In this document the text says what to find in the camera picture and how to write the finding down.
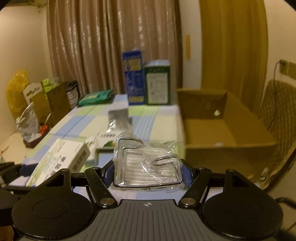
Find wall power socket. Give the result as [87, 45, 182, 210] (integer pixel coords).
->
[279, 59, 289, 75]

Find wooden door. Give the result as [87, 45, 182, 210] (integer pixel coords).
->
[199, 1, 268, 113]

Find white green medicine box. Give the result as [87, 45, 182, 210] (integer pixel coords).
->
[26, 138, 90, 187]

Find large cardboard box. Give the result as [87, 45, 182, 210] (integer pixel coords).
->
[177, 89, 276, 182]

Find dark green carton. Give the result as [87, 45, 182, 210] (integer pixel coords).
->
[143, 60, 171, 105]

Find green wipes pack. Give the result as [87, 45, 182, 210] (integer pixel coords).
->
[77, 90, 114, 107]

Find green white spray box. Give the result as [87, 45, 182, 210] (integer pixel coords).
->
[95, 132, 119, 154]

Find green tissue packs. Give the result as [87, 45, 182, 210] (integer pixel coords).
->
[41, 77, 62, 93]

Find yellow plastic bag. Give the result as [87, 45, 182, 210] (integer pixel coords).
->
[6, 70, 30, 120]

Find silver crumpled bag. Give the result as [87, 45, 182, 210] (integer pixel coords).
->
[16, 102, 40, 142]

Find white herbal medicine box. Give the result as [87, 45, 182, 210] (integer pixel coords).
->
[85, 136, 98, 166]

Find white cutout cardboard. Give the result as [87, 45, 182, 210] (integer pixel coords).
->
[23, 82, 43, 105]

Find dark wooden tray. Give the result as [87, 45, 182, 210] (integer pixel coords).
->
[23, 125, 50, 149]

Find beige curtain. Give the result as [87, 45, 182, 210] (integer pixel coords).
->
[47, 1, 183, 94]

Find brown cardboard boxes stack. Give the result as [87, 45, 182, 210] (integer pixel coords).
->
[30, 83, 72, 127]

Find silver foil bag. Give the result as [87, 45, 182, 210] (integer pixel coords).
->
[108, 108, 132, 131]

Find blue tall carton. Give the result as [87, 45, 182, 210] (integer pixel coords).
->
[122, 50, 145, 105]

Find checkered tablecloth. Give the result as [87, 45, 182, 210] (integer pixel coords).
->
[4, 95, 185, 165]

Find quilted brown chair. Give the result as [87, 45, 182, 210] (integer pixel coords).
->
[257, 80, 295, 189]

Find clear bag metal rack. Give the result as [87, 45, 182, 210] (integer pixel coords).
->
[112, 122, 185, 192]

